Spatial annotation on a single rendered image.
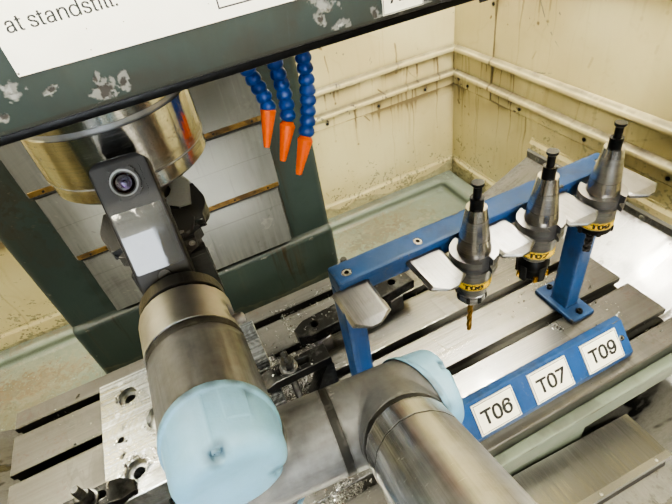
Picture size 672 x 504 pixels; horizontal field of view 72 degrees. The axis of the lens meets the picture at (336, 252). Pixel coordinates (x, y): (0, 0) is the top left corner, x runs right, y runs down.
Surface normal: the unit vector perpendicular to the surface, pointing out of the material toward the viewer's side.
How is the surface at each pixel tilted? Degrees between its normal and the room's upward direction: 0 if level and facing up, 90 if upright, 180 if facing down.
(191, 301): 19
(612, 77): 90
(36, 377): 0
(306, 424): 9
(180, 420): 23
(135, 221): 63
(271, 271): 90
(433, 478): 37
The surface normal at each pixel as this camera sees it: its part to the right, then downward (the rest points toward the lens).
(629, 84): -0.90, 0.38
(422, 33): 0.42, 0.55
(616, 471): -0.04, -0.78
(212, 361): 0.21, -0.82
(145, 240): 0.28, 0.16
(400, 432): -0.66, -0.70
